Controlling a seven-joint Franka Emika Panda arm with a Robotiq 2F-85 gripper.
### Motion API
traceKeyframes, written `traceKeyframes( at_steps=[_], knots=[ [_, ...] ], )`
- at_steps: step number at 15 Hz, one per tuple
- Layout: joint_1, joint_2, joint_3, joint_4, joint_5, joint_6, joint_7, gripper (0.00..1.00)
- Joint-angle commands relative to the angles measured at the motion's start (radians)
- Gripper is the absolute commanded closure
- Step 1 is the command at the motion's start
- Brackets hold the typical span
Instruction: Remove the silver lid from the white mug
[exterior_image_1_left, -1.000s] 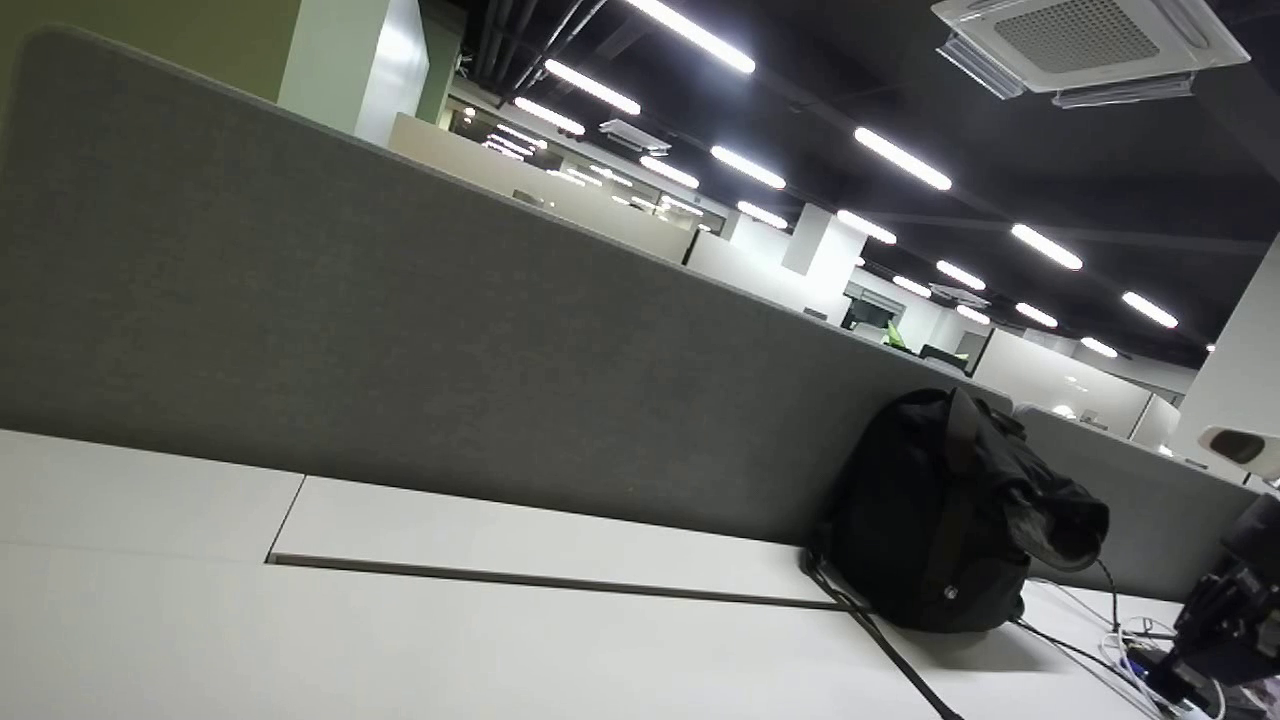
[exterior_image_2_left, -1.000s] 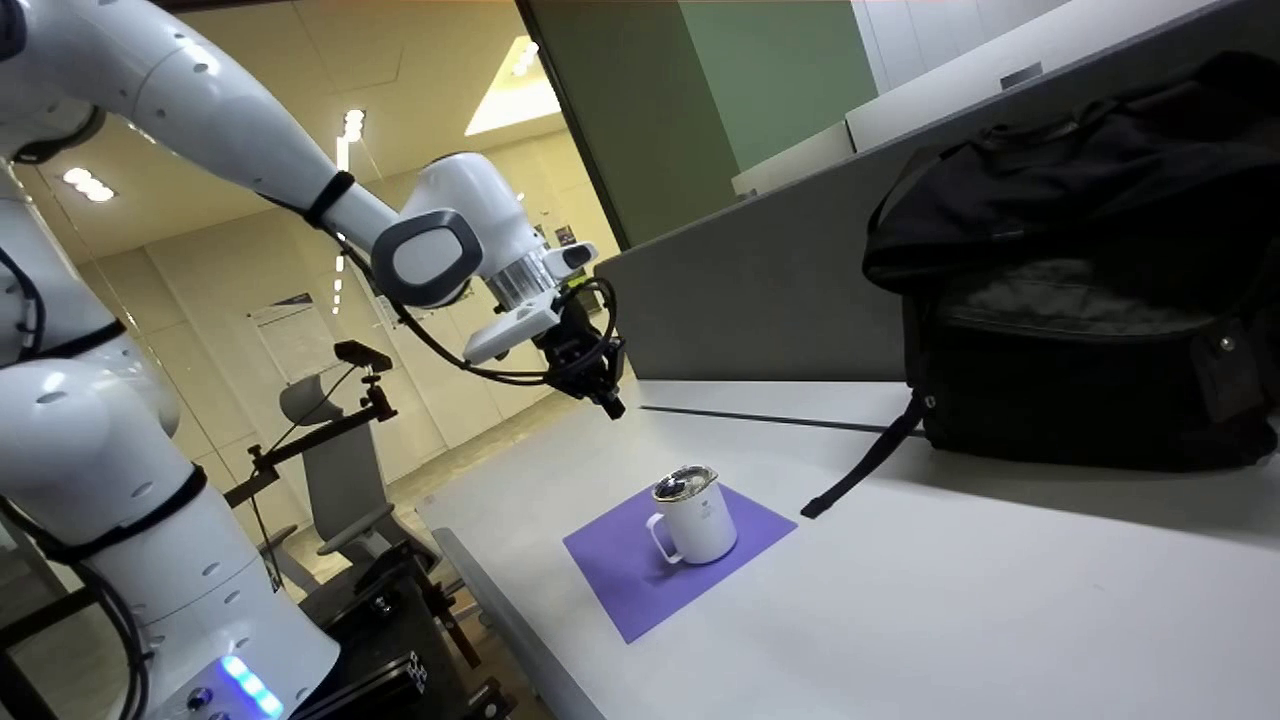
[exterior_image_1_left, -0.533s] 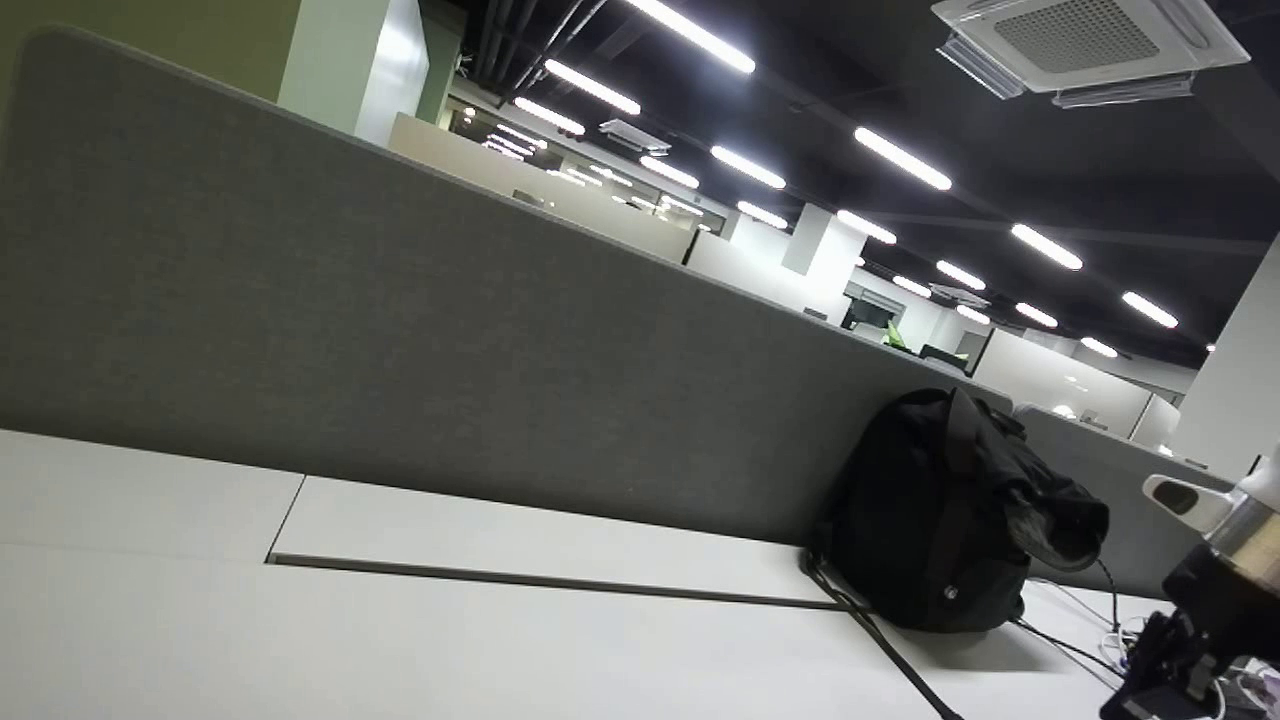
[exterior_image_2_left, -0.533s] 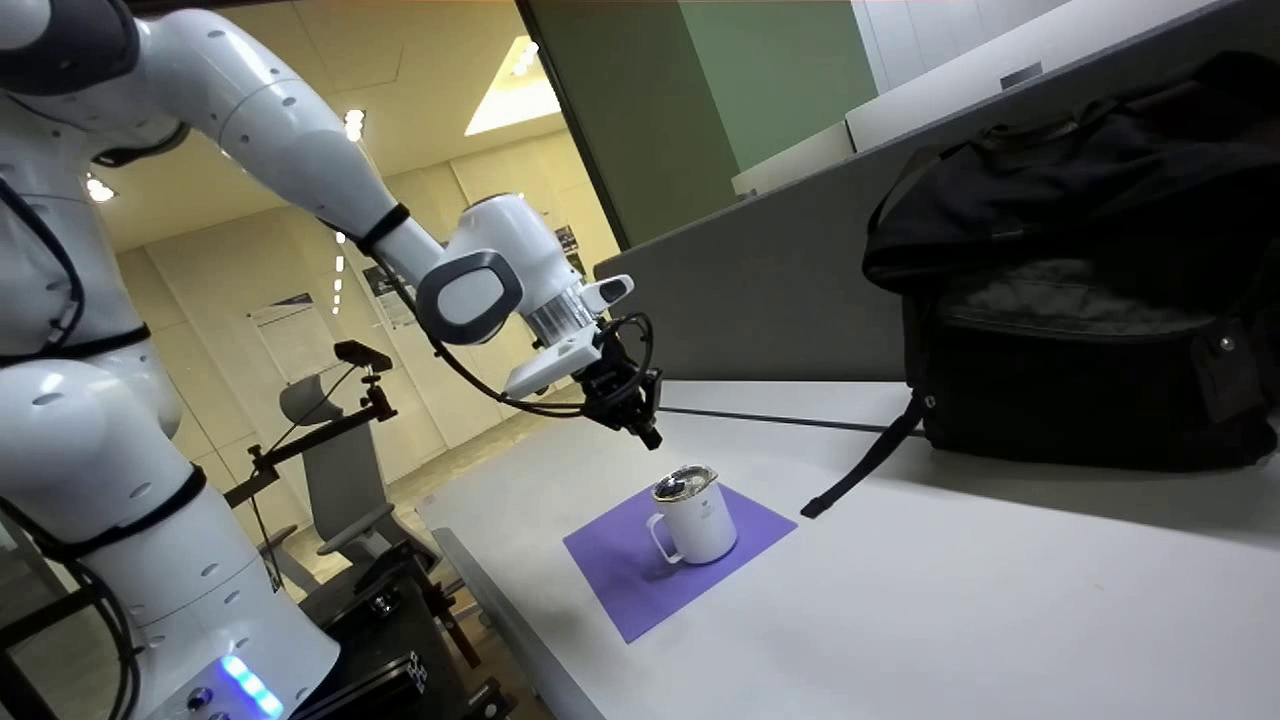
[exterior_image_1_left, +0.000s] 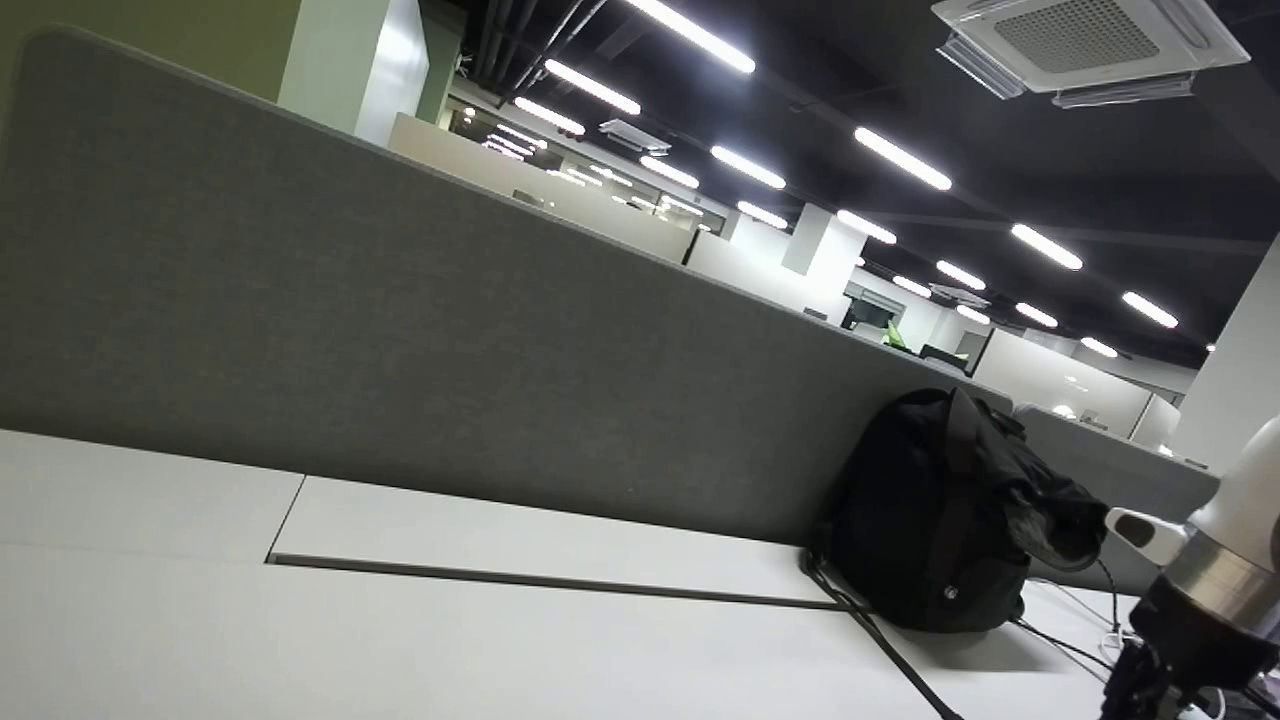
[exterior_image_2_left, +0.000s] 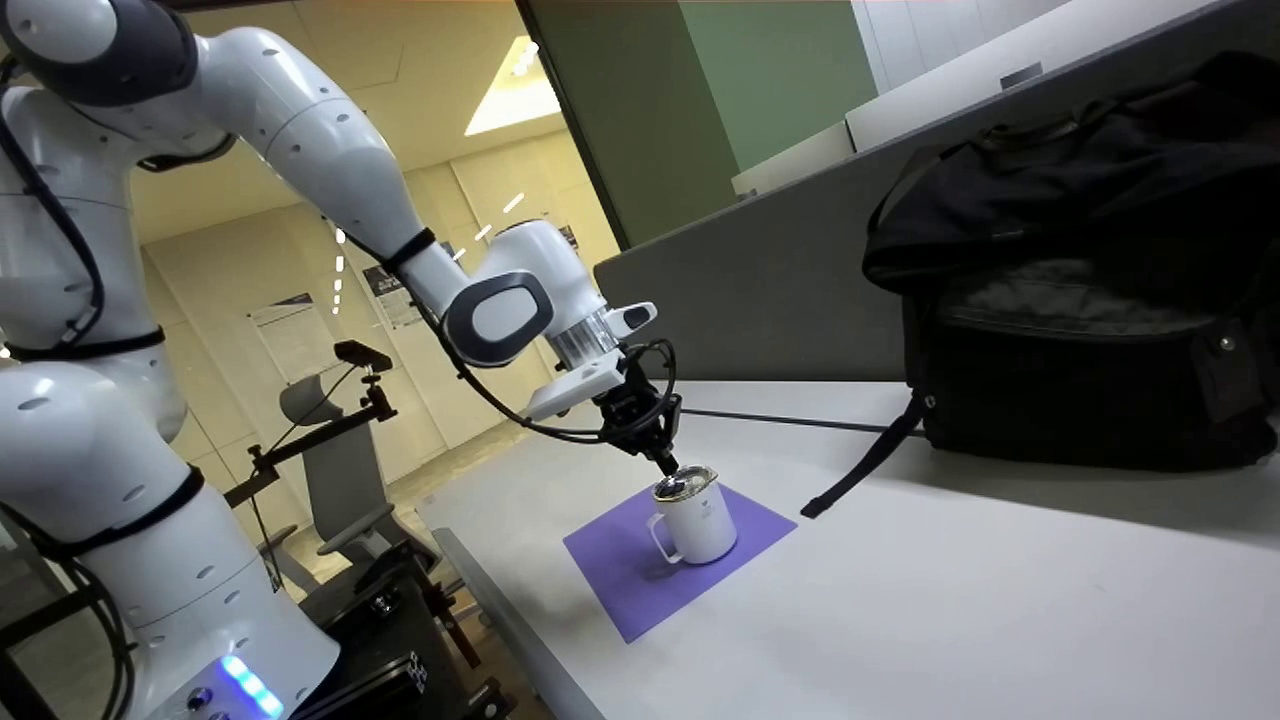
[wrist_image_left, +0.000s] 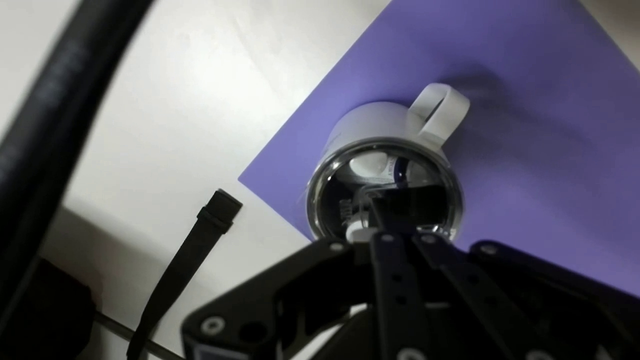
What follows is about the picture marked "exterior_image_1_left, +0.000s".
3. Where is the long grey divider panel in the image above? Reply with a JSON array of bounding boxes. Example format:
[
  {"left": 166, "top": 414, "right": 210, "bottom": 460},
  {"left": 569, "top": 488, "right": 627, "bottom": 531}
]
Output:
[{"left": 0, "top": 23, "right": 1015, "bottom": 550}]

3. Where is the black backpack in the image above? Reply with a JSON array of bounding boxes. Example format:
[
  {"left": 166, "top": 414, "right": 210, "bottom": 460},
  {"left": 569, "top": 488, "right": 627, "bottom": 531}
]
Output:
[{"left": 815, "top": 385, "right": 1111, "bottom": 638}]

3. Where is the short grey divider panel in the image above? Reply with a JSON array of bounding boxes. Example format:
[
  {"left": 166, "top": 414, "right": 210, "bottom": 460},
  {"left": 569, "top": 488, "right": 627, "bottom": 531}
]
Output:
[{"left": 1011, "top": 405, "right": 1224, "bottom": 595}]

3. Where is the ceiling strip light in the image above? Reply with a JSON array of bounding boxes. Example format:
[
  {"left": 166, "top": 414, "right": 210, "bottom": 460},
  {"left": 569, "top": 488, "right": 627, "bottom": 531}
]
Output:
[
  {"left": 1007, "top": 219, "right": 1087, "bottom": 277},
  {"left": 1011, "top": 295, "right": 1065, "bottom": 333},
  {"left": 623, "top": 0, "right": 762, "bottom": 79},
  {"left": 709, "top": 142, "right": 793, "bottom": 198},
  {"left": 541, "top": 58, "right": 643, "bottom": 119},
  {"left": 832, "top": 205, "right": 905, "bottom": 248},
  {"left": 847, "top": 126, "right": 960, "bottom": 198},
  {"left": 1117, "top": 289, "right": 1184, "bottom": 335},
  {"left": 507, "top": 92, "right": 588, "bottom": 142},
  {"left": 934, "top": 257, "right": 994, "bottom": 295}
]

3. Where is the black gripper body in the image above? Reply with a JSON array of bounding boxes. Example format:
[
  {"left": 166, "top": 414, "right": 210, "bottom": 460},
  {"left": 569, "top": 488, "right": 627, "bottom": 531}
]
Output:
[{"left": 1129, "top": 577, "right": 1280, "bottom": 700}]

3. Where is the white clamp with dark slot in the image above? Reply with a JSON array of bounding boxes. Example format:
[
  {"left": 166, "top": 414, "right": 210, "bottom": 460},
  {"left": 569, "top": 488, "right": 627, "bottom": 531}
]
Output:
[{"left": 1102, "top": 503, "right": 1192, "bottom": 573}]

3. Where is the white ceiling air conditioner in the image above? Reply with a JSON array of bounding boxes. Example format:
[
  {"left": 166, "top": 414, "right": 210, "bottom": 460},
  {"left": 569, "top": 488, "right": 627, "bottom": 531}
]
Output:
[{"left": 930, "top": 0, "right": 1257, "bottom": 117}]

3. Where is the black backpack strap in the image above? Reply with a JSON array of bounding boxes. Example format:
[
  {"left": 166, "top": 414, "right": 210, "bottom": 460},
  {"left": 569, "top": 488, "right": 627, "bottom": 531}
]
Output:
[{"left": 795, "top": 550, "right": 970, "bottom": 720}]

